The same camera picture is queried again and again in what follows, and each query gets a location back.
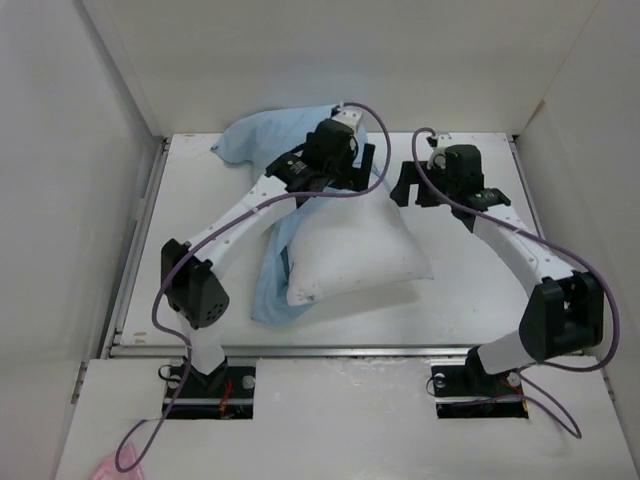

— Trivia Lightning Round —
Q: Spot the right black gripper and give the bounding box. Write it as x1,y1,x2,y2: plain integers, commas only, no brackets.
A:
388,161,457,208

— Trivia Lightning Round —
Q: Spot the white pillow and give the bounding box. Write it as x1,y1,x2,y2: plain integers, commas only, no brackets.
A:
286,185,434,307

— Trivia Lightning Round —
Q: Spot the light blue pillowcase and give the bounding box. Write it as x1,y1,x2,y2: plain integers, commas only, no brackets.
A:
211,105,376,325

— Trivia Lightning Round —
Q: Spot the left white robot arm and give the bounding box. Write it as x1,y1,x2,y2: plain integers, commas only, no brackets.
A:
161,108,375,397

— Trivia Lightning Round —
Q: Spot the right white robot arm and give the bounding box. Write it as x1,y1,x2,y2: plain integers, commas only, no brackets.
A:
390,144,605,394

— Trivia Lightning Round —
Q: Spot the pink cloth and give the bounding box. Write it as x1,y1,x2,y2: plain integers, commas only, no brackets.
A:
91,441,146,480

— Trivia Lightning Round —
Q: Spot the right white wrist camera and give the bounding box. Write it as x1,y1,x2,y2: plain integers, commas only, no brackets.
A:
427,131,452,170

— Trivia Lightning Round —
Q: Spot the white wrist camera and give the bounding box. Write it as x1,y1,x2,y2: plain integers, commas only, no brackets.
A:
427,131,452,170
331,104,363,132

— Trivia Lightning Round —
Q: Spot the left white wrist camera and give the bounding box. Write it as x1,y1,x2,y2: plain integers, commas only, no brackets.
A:
331,104,363,132

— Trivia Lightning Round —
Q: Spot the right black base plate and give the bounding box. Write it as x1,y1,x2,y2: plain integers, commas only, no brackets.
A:
426,364,529,420

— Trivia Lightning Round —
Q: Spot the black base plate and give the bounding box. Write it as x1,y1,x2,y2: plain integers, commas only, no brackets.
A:
426,364,529,420
167,364,256,420

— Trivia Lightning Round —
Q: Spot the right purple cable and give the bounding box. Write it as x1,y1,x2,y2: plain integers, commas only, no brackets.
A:
410,127,622,441

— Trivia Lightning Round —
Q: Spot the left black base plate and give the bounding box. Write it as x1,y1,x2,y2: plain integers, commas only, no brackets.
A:
167,364,256,420

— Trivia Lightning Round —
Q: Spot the aluminium front rail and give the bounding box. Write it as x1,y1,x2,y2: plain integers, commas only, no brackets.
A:
107,344,586,360

